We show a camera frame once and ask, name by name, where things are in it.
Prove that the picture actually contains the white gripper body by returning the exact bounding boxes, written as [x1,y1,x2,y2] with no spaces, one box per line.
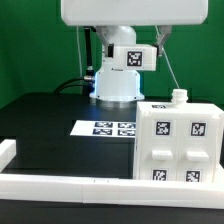
[60,0,208,26]

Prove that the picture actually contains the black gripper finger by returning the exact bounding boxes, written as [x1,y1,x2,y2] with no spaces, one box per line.
[96,26,114,57]
[155,25,172,57]

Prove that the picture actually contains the white cabinet top block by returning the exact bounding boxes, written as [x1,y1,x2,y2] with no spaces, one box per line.
[112,44,157,71]

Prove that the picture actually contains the white cabinet door panel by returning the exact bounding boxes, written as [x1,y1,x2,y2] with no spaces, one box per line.
[177,115,222,183]

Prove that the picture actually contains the white cabinet body box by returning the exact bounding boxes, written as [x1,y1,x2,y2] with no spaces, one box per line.
[133,89,224,181]

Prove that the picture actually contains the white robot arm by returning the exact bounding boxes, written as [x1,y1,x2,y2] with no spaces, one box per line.
[60,0,208,102]

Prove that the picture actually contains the white U-shaped border fence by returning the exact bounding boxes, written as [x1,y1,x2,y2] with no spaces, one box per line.
[0,139,224,209]

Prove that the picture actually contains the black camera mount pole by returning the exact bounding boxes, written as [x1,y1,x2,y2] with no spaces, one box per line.
[84,27,94,76]

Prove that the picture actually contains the black cables at base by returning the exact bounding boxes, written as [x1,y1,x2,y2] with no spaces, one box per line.
[53,75,95,94]

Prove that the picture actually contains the white marker base plate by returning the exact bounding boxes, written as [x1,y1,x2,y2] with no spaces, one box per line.
[70,120,136,138]

